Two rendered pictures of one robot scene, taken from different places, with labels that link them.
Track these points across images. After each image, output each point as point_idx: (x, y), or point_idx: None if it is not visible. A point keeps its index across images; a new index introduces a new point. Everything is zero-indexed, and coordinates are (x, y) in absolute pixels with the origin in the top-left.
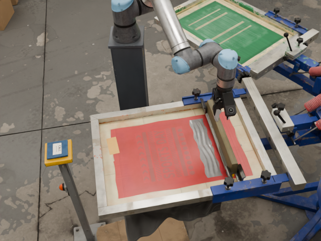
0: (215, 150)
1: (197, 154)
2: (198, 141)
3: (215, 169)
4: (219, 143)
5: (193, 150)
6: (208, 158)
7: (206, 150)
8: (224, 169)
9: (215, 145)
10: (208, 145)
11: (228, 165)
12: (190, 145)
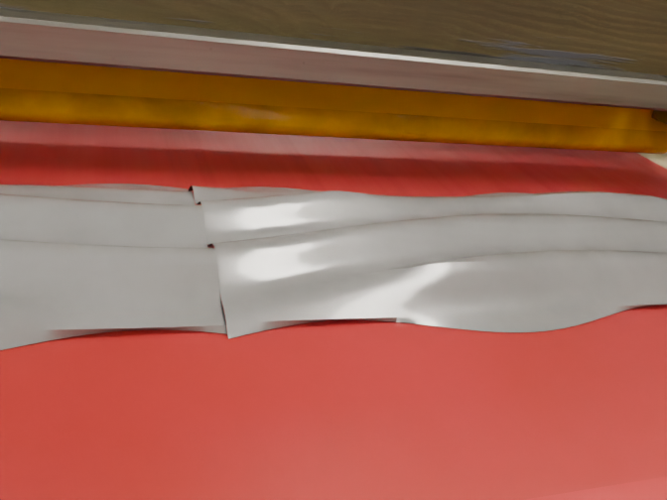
0: (302, 185)
1: (440, 359)
2: (49, 284)
3: (666, 221)
4: (304, 21)
5: (334, 424)
6: (497, 233)
7: (345, 227)
8: (587, 179)
9: (205, 172)
10: (198, 199)
11: (659, 46)
12: (140, 465)
